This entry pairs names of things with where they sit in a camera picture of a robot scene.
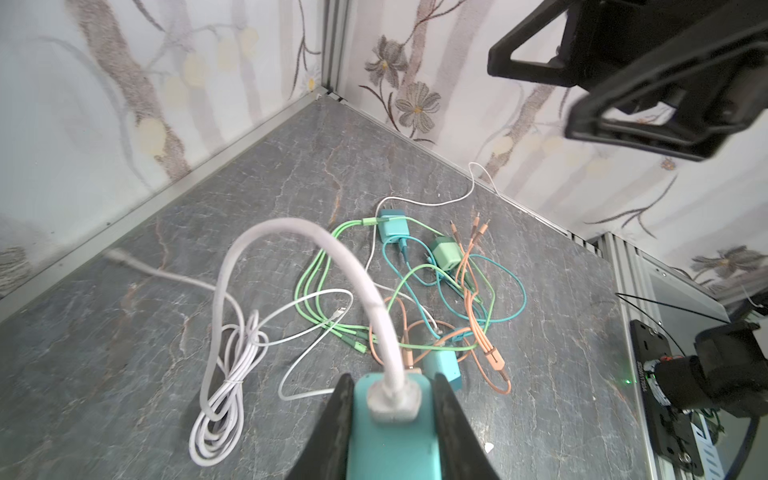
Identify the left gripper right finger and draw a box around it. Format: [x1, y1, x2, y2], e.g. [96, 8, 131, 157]
[431, 374, 500, 480]

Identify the green multi-head cable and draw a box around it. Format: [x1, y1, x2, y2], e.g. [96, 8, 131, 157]
[293, 217, 496, 355]

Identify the teal charger with white cable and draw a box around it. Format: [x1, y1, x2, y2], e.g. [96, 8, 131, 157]
[277, 287, 464, 402]

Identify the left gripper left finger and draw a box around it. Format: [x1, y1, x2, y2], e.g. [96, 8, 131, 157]
[287, 374, 355, 479]

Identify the pink multi-head cable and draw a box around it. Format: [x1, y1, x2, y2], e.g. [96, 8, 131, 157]
[368, 215, 514, 396]

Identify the white long thin cable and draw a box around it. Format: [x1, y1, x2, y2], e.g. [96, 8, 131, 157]
[362, 160, 502, 271]

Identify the green charger cube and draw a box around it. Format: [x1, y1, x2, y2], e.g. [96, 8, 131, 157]
[430, 236, 464, 272]

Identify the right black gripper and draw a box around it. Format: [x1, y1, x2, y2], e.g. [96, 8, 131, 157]
[487, 1, 767, 161]

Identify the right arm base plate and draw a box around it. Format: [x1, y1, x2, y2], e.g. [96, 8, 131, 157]
[629, 320, 704, 476]

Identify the teal cable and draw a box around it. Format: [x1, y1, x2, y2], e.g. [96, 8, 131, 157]
[380, 236, 529, 340]

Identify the aluminium front rail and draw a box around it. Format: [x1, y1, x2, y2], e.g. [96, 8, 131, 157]
[595, 233, 767, 479]

